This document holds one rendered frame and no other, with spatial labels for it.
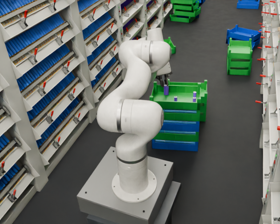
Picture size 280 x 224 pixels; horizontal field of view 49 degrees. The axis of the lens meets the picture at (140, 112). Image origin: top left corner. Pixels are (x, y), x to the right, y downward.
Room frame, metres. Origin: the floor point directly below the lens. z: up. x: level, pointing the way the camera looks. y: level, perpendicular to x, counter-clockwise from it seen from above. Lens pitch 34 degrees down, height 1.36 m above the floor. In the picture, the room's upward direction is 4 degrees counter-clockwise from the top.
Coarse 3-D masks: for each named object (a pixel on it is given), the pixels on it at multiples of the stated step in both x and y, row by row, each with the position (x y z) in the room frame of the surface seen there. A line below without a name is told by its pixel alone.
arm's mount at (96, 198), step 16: (112, 160) 1.07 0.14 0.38; (160, 160) 1.05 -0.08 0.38; (96, 176) 0.98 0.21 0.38; (112, 176) 0.97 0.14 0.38; (160, 176) 0.96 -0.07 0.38; (80, 192) 0.90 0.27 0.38; (96, 192) 0.89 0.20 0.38; (112, 192) 0.89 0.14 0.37; (160, 192) 0.88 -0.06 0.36; (80, 208) 0.88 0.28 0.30; (96, 208) 0.85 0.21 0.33; (112, 208) 0.81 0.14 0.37; (128, 208) 0.80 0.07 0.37; (144, 208) 0.80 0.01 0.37
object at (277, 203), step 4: (272, 184) 0.85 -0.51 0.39; (276, 184) 0.85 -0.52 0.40; (272, 188) 0.85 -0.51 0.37; (276, 188) 0.84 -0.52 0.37; (272, 192) 0.84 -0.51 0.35; (276, 192) 0.84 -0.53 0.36; (272, 196) 0.82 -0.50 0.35; (276, 196) 0.82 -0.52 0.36; (272, 200) 0.81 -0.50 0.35; (276, 200) 0.80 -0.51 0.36; (272, 204) 0.79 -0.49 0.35; (276, 204) 0.78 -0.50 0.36; (272, 208) 0.77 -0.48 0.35; (276, 208) 0.76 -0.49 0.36; (272, 212) 0.75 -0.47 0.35; (276, 212) 0.75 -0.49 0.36; (272, 216) 0.73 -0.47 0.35; (276, 216) 0.73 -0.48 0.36; (272, 220) 0.71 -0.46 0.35; (276, 220) 0.71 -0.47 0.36
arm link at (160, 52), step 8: (152, 40) 1.28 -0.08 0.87; (152, 48) 1.23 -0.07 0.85; (160, 48) 1.23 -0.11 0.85; (168, 48) 1.24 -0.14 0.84; (152, 56) 1.22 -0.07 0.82; (160, 56) 1.22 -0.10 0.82; (168, 56) 1.23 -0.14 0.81; (152, 64) 1.28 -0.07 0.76; (160, 64) 1.23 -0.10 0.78; (152, 72) 1.26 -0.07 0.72; (152, 80) 1.32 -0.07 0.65
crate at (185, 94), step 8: (160, 88) 1.77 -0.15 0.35; (176, 88) 1.74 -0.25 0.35; (184, 88) 1.73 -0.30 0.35; (192, 88) 1.72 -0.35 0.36; (200, 88) 1.68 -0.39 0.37; (152, 96) 1.59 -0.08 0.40; (160, 96) 1.71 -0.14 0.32; (168, 96) 1.70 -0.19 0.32; (184, 96) 1.68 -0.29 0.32; (192, 96) 1.68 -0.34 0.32; (160, 104) 1.57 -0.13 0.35; (168, 104) 1.56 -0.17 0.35; (176, 104) 1.55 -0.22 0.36; (184, 104) 1.54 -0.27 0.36; (192, 104) 1.53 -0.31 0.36
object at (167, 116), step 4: (164, 112) 1.56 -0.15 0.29; (168, 112) 1.56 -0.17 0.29; (172, 112) 1.56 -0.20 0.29; (196, 112) 1.53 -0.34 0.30; (164, 116) 1.56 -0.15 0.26; (168, 116) 1.56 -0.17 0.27; (172, 116) 1.55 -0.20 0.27; (176, 116) 1.55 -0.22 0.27; (180, 116) 1.54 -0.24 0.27; (184, 116) 1.54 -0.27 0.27; (188, 116) 1.53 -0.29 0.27; (192, 116) 1.53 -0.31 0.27; (196, 116) 1.52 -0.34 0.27; (184, 120) 1.54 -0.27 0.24; (188, 120) 1.53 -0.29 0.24; (192, 120) 1.53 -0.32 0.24; (196, 120) 1.52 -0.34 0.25
